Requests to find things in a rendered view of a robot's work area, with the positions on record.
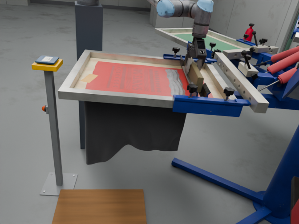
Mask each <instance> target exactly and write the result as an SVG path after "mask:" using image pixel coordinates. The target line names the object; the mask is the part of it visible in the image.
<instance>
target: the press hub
mask: <svg viewBox="0 0 299 224"><path fill-rule="evenodd" d="M294 176H296V177H298V178H299V125H298V127H297V129H296V131H295V133H294V135H293V137H292V139H291V141H290V143H289V145H288V147H287V149H286V151H285V153H284V155H283V157H282V159H281V161H280V163H279V165H278V167H277V169H276V171H275V173H274V175H273V177H272V179H271V181H270V183H269V185H268V188H267V190H266V191H259V192H257V193H259V194H262V195H264V196H263V201H262V203H261V204H260V203H258V202H256V201H254V200H252V202H253V206H254V208H255V210H256V211H257V210H259V209H261V208H262V207H264V206H267V207H268V208H269V209H270V210H271V211H272V214H271V215H270V216H268V217H267V218H265V220H267V221H268V222H270V223H272V224H290V216H288V215H289V214H290V210H291V180H292V178H293V177H294Z"/></svg>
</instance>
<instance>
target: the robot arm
mask: <svg viewBox="0 0 299 224"><path fill-rule="evenodd" d="M147 1H149V2H150V3H151V4H152V5H153V6H154V7H155V8H156V9H157V13H158V15H159V16H160V17H165V18H170V17H189V18H192V19H194V25H193V26H192V28H193V30H192V36H193V41H192V43H188V47H187V54H186V56H185V72H186V74H188V73H189V69H190V65H191V64H192V62H193V61H192V60H191V57H192V59H193V58H198V60H197V67H198V69H199V71H201V69H202V67H203V65H204V62H205V59H206V57H207V53H206V46H205V40H204V39H203V38H206V35H207V33H208V29H209V24H210V18H211V14H212V11H213V5H214V3H213V1H212V0H198V2H193V1H189V0H147ZM77 3H78V4H81V5H87V6H99V5H100V1H99V0H77Z"/></svg>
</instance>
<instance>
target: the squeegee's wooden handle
mask: <svg viewBox="0 0 299 224"><path fill-rule="evenodd" d="M191 60H192V61H193V62H192V64H191V65H190V69H189V73H188V75H189V78H190V80H191V82H193V83H194V84H195V85H196V86H198V89H197V91H198V92H201V90H202V85H203V81H204V78H203V76H202V74H201V72H200V71H199V69H198V67H197V65H196V63H195V62H194V60H193V59H192V57H191Z"/></svg>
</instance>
